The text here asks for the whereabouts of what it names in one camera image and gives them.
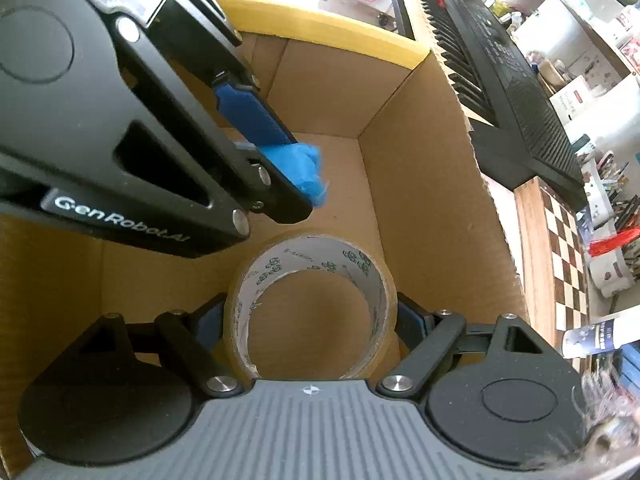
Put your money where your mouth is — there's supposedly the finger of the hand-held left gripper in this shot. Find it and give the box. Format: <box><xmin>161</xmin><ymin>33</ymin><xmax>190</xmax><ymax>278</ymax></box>
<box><xmin>0</xmin><ymin>12</ymin><xmax>313</xmax><ymax>260</ymax></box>
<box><xmin>147</xmin><ymin>0</ymin><xmax>301</xmax><ymax>151</ymax></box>

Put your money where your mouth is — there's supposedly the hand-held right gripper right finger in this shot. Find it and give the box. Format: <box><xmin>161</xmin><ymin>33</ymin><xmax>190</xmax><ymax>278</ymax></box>
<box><xmin>375</xmin><ymin>292</ymin><xmax>551</xmax><ymax>398</ymax></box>

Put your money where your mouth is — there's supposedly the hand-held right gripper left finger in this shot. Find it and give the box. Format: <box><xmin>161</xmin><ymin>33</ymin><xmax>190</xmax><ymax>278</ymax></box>
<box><xmin>85</xmin><ymin>294</ymin><xmax>251</xmax><ymax>398</ymax></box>

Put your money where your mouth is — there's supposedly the blue plastic piece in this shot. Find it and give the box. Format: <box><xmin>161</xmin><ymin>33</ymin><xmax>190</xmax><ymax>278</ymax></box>
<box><xmin>259</xmin><ymin>142</ymin><xmax>329</xmax><ymax>208</ymax></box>

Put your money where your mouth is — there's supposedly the brown cardboard box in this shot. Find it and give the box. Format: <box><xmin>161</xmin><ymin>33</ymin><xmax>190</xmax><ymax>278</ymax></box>
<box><xmin>0</xmin><ymin>0</ymin><xmax>532</xmax><ymax>480</ymax></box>

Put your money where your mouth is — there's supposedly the clear packing tape roll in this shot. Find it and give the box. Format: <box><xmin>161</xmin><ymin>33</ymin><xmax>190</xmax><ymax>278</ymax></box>
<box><xmin>223</xmin><ymin>229</ymin><xmax>399</xmax><ymax>382</ymax></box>

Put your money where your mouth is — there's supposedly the wooden chessboard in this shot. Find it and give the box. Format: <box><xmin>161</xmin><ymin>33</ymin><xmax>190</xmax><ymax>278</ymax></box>
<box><xmin>515</xmin><ymin>177</ymin><xmax>592</xmax><ymax>357</ymax></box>

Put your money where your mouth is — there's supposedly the white spray bottle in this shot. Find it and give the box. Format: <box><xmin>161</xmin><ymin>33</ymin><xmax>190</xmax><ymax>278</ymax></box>
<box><xmin>561</xmin><ymin>310</ymin><xmax>640</xmax><ymax>361</ymax></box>

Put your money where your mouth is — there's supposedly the white ceramic jar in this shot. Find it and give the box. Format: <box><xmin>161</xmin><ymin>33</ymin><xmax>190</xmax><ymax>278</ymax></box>
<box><xmin>587</xmin><ymin>252</ymin><xmax>637</xmax><ymax>299</ymax></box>

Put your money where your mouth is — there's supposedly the red tassel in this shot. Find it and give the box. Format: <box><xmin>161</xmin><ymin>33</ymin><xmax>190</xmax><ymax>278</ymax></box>
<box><xmin>589</xmin><ymin>227</ymin><xmax>640</xmax><ymax>259</ymax></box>

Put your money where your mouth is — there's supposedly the clear plastic wrap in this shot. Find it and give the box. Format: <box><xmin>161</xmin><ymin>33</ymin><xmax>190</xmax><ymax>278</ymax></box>
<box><xmin>580</xmin><ymin>360</ymin><xmax>640</xmax><ymax>463</ymax></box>

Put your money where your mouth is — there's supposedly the pen holder with pens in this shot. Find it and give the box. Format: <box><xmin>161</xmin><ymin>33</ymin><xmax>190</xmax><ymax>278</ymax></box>
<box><xmin>582</xmin><ymin>150</ymin><xmax>640</xmax><ymax>241</ymax></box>

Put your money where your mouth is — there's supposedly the black electronic keyboard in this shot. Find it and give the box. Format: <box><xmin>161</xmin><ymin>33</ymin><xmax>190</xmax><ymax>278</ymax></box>
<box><xmin>387</xmin><ymin>0</ymin><xmax>591</xmax><ymax>212</ymax></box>

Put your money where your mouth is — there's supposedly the white box with red label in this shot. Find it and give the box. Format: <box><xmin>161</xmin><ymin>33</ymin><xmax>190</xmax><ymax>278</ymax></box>
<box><xmin>550</xmin><ymin>75</ymin><xmax>597</xmax><ymax>122</ymax></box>

